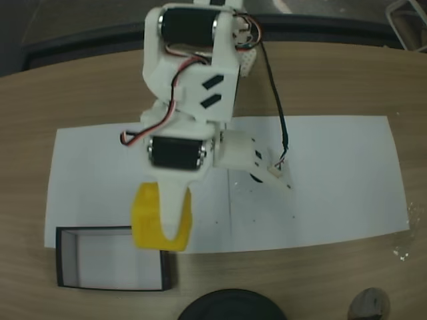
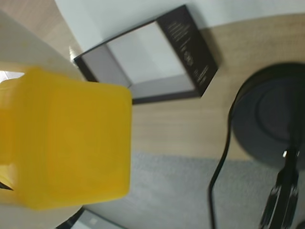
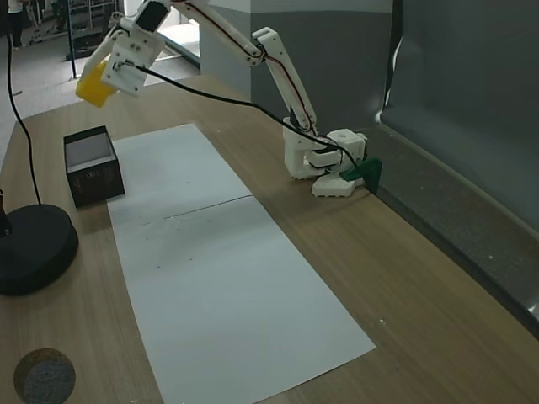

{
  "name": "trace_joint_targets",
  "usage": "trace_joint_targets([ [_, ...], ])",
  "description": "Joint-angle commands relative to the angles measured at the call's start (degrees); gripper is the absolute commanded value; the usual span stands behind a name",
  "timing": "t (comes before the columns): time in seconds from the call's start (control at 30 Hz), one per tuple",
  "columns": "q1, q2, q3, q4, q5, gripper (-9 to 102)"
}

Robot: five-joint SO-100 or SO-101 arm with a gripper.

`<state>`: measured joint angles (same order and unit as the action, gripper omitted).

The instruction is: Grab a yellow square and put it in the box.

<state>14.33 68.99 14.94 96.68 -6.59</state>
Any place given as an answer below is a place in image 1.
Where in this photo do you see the yellow cube block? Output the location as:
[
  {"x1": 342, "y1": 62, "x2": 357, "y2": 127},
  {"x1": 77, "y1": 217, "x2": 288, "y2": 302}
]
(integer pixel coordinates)
[{"x1": 129, "y1": 181, "x2": 194, "y2": 253}]

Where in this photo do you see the dark brown open box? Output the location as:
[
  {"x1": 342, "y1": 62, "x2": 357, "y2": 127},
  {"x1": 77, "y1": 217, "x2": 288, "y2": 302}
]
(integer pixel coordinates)
[{"x1": 55, "y1": 225, "x2": 174, "y2": 293}]

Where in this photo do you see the white paper sheet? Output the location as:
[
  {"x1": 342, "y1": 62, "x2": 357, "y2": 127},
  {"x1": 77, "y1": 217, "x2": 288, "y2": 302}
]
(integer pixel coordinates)
[
  {"x1": 226, "y1": 115, "x2": 410, "y2": 253},
  {"x1": 45, "y1": 121, "x2": 231, "y2": 254}
]

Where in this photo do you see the black round stand base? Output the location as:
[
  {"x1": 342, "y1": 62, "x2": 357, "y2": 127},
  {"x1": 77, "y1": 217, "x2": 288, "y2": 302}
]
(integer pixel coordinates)
[{"x1": 176, "y1": 288, "x2": 286, "y2": 320}]

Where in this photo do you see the grey desk partition panel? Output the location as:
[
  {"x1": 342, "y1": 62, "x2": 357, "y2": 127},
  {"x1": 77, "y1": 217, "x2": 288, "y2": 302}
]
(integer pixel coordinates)
[{"x1": 0, "y1": 9, "x2": 427, "y2": 79}]

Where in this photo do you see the white chair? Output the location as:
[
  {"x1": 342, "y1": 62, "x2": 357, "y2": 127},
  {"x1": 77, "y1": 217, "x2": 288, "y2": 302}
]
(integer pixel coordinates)
[{"x1": 385, "y1": 0, "x2": 427, "y2": 53}]

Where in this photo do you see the white gripper camera mount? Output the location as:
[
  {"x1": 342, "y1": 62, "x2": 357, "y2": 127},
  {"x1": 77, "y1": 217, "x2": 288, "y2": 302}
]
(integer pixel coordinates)
[{"x1": 213, "y1": 129, "x2": 294, "y2": 191}]

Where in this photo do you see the black camera cable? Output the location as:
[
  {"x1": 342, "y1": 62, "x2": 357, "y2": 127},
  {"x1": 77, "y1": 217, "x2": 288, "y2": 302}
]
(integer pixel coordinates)
[{"x1": 256, "y1": 36, "x2": 291, "y2": 167}]

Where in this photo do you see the round table cable grommet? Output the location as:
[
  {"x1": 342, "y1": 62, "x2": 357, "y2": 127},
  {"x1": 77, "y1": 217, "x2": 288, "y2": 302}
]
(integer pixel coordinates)
[{"x1": 346, "y1": 287, "x2": 391, "y2": 320}]

